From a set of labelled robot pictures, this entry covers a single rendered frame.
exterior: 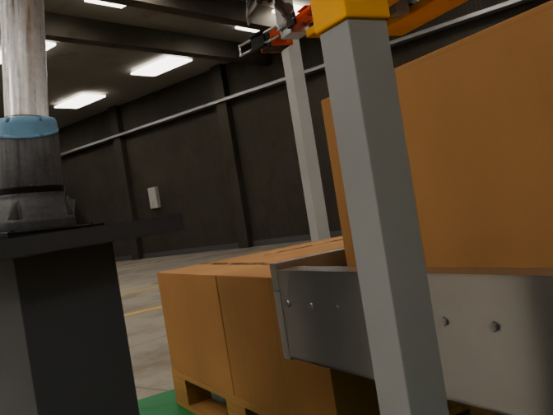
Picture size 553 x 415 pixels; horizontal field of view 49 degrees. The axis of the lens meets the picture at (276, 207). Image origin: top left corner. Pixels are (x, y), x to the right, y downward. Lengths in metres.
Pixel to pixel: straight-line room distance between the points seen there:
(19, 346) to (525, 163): 1.07
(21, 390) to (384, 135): 1.03
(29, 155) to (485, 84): 1.00
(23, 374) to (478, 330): 0.97
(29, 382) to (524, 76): 1.13
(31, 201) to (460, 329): 0.99
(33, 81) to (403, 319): 1.26
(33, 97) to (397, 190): 1.20
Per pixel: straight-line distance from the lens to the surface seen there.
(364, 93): 0.73
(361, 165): 0.73
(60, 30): 9.57
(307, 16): 1.75
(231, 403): 2.10
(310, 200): 5.06
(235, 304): 1.90
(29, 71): 1.75
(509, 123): 0.99
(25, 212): 1.49
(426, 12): 1.52
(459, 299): 0.90
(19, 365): 1.47
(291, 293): 1.27
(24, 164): 1.51
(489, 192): 1.03
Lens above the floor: 0.73
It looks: level
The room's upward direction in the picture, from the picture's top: 9 degrees counter-clockwise
